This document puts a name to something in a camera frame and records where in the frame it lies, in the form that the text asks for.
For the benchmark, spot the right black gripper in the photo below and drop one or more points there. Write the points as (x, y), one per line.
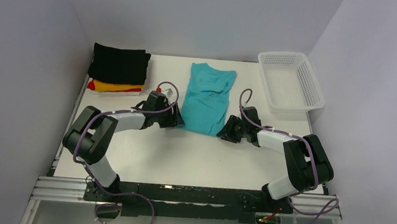
(234, 129)

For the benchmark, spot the white plastic basket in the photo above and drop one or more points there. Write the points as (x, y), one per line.
(289, 82)

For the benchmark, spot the turquoise t-shirt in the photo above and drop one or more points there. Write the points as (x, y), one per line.
(207, 98)

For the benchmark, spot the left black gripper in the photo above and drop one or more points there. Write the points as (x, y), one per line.
(170, 115)

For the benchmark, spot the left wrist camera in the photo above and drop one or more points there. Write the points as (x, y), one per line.
(166, 92)

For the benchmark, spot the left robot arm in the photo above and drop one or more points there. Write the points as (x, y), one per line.
(90, 135)

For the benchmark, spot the folded black t-shirt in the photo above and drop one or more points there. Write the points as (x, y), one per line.
(117, 66)

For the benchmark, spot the folded red t-shirt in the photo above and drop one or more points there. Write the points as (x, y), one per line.
(92, 86)

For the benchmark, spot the folded yellow t-shirt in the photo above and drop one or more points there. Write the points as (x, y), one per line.
(117, 86)

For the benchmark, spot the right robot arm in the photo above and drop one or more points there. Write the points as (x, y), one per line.
(306, 161)

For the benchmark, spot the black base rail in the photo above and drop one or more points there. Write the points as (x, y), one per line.
(177, 201)

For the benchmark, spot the aluminium frame rail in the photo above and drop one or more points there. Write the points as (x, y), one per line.
(53, 188)

